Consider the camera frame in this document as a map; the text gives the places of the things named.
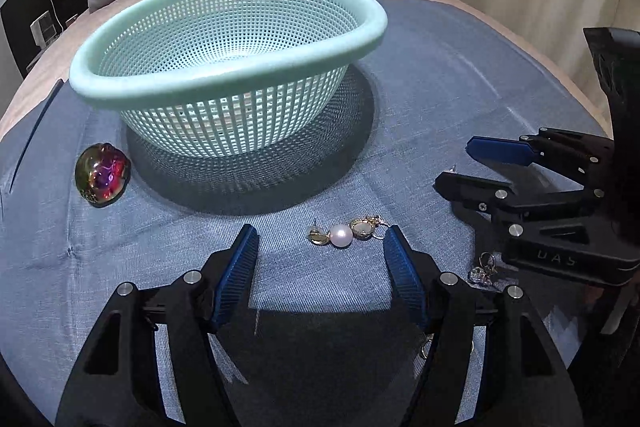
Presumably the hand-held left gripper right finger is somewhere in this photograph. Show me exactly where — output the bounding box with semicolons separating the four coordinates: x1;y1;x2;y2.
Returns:
382;225;586;427

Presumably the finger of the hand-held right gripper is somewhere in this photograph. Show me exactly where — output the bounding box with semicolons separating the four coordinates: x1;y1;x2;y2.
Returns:
466;127;615;188
433;172;610;239

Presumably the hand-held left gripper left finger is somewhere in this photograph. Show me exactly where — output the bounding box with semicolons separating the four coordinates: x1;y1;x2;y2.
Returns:
55;223;260;427

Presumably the pearl and gold earring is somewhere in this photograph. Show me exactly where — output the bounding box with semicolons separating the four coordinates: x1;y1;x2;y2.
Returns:
308;214;392;251

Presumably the mint green plastic basket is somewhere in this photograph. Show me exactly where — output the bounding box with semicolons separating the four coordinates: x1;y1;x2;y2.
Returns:
68;0;389;158

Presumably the crystal gold earring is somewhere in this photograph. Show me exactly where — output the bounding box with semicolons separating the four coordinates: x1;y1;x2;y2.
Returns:
468;253;500;286

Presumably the blue cloth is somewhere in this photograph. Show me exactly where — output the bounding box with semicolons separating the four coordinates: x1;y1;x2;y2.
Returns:
0;0;617;427

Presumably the iridescent glass ornament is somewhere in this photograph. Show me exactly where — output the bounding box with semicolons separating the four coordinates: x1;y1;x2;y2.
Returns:
74;144;132;208

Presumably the beige bed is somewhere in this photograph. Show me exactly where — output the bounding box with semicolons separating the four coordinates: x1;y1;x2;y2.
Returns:
0;0;613;142

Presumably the white remote control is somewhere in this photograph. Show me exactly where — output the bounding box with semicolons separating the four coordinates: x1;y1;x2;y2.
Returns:
30;11;61;46

